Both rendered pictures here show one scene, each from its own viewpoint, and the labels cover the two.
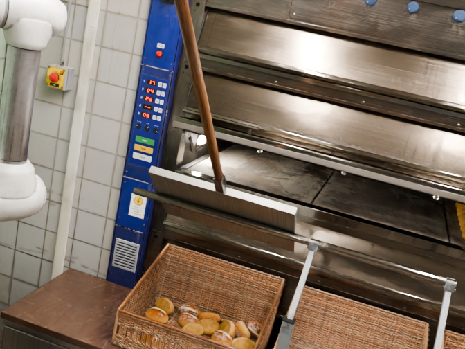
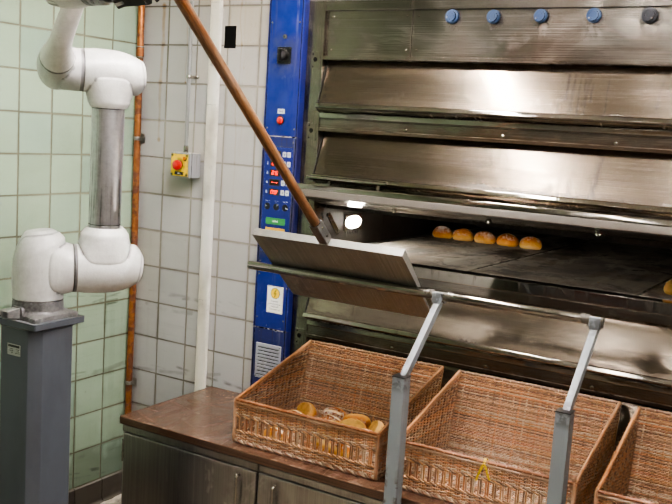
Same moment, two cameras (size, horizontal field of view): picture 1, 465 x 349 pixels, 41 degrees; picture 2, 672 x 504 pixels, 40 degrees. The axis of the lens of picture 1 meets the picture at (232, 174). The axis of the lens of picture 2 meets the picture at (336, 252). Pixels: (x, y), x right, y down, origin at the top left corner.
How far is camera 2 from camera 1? 107 cm
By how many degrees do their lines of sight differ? 18
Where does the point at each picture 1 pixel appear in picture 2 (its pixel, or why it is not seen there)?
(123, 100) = (251, 179)
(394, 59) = (530, 80)
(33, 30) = (111, 88)
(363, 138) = (509, 177)
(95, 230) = (235, 337)
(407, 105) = (552, 130)
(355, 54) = (487, 82)
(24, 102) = (110, 162)
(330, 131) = (471, 176)
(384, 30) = (514, 48)
